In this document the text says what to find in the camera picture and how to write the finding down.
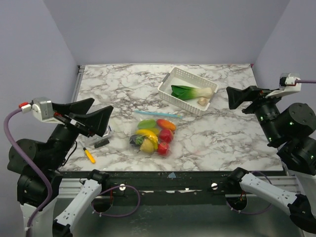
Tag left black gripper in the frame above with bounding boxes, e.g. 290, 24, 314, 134
47, 97, 114, 168

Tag white perforated plastic basket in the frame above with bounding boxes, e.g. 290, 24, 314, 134
158, 67, 219, 116

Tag green toy bok choy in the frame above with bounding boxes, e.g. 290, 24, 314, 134
171, 85, 214, 101

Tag green toy pepper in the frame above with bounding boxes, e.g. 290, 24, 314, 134
137, 119, 156, 129

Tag yellow toy lemon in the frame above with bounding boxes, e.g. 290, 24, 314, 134
140, 138, 155, 154

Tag clear zip top bag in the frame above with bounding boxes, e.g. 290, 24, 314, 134
129, 110, 182, 157

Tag yellow toy star fruit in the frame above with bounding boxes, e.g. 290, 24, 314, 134
148, 127, 160, 136

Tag orange yellow toy mango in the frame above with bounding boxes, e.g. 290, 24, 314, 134
156, 119, 177, 131

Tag yellow toy banana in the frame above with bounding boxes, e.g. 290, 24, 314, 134
135, 129, 158, 150

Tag red toy tomato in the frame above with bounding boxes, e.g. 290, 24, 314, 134
157, 142, 170, 156

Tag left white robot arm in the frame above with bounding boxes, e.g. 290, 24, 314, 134
3, 97, 113, 237

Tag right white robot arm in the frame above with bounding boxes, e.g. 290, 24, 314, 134
226, 86, 316, 234

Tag black comb-like part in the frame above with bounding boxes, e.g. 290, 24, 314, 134
94, 139, 110, 149

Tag beige toy garlic bulb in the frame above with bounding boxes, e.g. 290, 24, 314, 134
198, 97, 208, 106

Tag yellow marker pen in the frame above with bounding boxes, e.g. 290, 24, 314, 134
79, 141, 96, 164

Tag aluminium frame rail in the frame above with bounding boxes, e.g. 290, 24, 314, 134
71, 65, 86, 104

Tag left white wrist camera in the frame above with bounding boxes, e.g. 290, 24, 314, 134
19, 97, 58, 123

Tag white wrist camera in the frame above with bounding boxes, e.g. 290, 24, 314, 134
266, 73, 301, 98
19, 97, 58, 123

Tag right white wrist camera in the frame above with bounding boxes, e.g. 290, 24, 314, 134
266, 73, 301, 98

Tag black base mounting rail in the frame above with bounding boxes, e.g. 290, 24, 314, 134
80, 170, 257, 205

